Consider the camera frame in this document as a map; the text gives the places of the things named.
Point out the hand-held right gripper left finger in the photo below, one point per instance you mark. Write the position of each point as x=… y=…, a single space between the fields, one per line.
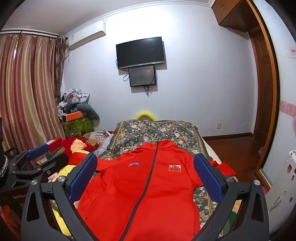
x=84 y=176

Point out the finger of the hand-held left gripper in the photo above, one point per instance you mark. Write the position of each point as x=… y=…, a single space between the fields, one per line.
x=38 y=151
x=54 y=163

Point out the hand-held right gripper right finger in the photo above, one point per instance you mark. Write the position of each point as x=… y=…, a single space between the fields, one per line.
x=208 y=178

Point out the red zip jacket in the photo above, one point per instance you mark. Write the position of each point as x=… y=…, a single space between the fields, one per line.
x=148 y=190

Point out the pile of mixed clothes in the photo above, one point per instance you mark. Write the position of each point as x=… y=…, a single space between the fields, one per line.
x=72 y=97

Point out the yellow cloth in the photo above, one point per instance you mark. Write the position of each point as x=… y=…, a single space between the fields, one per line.
x=59 y=170

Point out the red plush toy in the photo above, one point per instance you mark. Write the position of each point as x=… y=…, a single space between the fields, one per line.
x=76 y=144

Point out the beige mattress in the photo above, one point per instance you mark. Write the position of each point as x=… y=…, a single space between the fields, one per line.
x=211 y=148

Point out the light blue cloth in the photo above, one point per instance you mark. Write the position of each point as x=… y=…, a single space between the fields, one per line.
x=105 y=147

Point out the green patterned cloth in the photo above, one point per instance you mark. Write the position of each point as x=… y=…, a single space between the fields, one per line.
x=77 y=127

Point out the orange box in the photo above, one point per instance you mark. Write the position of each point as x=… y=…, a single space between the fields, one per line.
x=74 y=116

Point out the striped pink curtain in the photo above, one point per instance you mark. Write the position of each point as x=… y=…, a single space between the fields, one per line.
x=27 y=92

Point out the dark grey cushion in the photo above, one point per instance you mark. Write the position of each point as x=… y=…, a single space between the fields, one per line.
x=89 y=111

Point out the floral bed blanket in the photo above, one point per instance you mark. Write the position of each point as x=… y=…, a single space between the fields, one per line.
x=148 y=132

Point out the white wardrobe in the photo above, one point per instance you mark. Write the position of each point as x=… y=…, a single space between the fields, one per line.
x=284 y=139

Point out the white air conditioner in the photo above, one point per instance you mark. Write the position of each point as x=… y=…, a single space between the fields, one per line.
x=85 y=34

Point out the wooden overhead cabinet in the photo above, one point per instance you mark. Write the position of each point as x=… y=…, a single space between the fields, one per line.
x=231 y=14

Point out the small black wall monitor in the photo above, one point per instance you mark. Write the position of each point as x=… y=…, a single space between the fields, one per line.
x=142 y=76

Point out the white curtain rail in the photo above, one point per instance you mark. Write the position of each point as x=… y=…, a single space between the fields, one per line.
x=30 y=32

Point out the black wall television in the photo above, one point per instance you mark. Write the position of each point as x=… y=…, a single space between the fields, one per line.
x=140 y=52

